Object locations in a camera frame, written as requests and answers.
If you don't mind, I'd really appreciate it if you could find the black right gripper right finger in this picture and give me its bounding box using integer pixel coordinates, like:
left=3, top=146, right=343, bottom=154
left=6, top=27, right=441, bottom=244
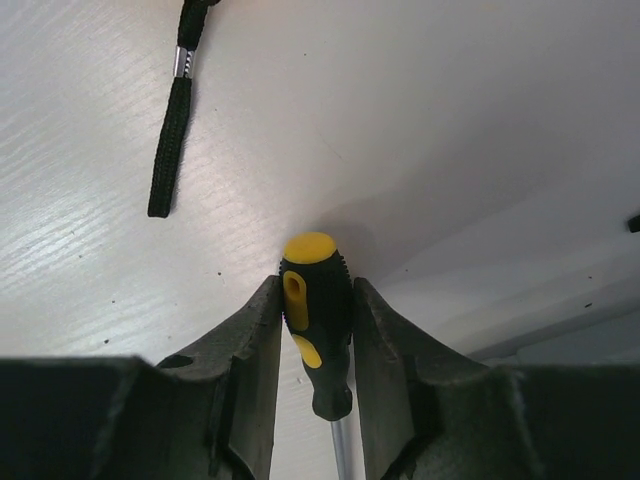
left=354, top=278, right=639, bottom=479

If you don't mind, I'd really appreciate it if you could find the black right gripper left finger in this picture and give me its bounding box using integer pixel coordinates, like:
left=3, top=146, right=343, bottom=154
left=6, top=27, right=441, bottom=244
left=1, top=276, right=282, bottom=479

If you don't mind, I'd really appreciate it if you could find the screwdriver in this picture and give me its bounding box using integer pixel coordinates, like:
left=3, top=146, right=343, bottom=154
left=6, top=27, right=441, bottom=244
left=279, top=232, right=354, bottom=479

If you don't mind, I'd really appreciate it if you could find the orange tape measure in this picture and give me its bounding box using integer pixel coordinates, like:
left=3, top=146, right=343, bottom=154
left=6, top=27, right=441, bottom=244
left=147, top=0, right=220, bottom=218

